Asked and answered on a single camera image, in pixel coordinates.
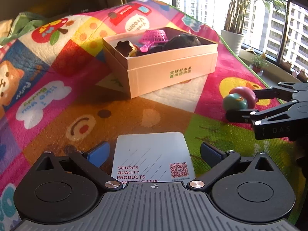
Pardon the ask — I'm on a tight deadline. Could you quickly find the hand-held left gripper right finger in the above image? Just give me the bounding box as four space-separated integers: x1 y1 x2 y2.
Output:
189 142 276 193

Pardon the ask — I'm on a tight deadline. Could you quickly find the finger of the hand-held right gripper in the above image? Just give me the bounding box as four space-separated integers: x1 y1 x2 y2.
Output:
252 82 308 101
226 100 308 124

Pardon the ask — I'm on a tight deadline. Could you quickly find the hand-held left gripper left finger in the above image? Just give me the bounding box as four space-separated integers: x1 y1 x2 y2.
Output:
36 142 123 192

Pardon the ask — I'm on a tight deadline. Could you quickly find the teal squishy toy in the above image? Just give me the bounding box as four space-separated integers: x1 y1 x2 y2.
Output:
222 94 249 111

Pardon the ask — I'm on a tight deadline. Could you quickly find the pink squishy toy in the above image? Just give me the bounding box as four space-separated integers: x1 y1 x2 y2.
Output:
229 87 257 110

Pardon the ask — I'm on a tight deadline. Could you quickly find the white printed card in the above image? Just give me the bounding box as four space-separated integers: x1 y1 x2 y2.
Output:
111 132 196 188

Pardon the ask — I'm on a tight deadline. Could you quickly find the pale cardboard box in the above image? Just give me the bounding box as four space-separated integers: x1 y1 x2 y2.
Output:
102 26 219 99

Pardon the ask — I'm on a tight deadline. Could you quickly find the black plush toy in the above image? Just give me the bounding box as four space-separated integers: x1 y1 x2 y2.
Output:
149 34 202 54

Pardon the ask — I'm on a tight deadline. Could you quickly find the pink cupcake toy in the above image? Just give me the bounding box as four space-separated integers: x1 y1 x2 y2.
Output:
115 41 138 58

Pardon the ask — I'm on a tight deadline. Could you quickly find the pink plastic basket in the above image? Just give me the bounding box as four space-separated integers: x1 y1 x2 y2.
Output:
140 29 168 53

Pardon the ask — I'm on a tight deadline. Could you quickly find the small potted plant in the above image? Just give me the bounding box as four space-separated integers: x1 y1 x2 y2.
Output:
250 53 269 74

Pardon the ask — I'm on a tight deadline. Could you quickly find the colourful cartoon play mat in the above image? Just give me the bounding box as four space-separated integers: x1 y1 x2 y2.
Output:
0 0 304 231

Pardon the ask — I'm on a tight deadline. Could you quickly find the palm plant in white pot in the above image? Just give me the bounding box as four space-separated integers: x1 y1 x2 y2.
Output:
220 0 290 56

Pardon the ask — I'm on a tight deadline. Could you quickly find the green blanket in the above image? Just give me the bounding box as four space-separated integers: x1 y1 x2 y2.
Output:
0 12 49 45

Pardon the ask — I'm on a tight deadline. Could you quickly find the beige pillow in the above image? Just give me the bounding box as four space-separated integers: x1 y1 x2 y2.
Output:
0 19 15 33

